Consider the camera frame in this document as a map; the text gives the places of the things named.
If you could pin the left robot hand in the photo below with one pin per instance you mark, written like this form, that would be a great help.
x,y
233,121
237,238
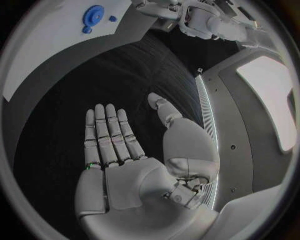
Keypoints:
x,y
159,10

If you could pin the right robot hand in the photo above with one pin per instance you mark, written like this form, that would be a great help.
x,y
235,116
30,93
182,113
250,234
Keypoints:
x,y
131,183

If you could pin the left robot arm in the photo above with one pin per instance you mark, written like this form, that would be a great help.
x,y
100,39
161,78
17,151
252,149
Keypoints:
x,y
225,26

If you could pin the white task board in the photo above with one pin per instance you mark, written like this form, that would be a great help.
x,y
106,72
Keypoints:
x,y
46,46

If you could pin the blue peg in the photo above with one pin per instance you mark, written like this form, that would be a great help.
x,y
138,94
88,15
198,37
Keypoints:
x,y
112,18

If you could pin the small blue gear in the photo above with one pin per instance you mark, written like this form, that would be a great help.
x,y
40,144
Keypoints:
x,y
87,29

